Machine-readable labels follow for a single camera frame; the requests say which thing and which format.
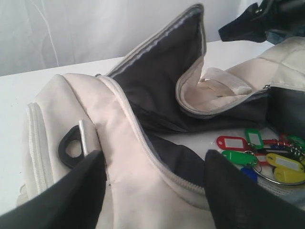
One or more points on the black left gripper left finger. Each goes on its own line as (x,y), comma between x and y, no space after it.
(74,202)

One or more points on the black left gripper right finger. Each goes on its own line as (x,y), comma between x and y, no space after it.
(236,202)

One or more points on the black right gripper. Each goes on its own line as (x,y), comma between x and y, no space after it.
(271,20)

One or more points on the colourful key tag bunch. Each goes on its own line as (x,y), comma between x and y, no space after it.
(279,160)

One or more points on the cream fabric duffel bag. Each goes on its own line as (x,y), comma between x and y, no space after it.
(153,117)

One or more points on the white backdrop curtain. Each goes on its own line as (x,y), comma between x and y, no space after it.
(43,34)

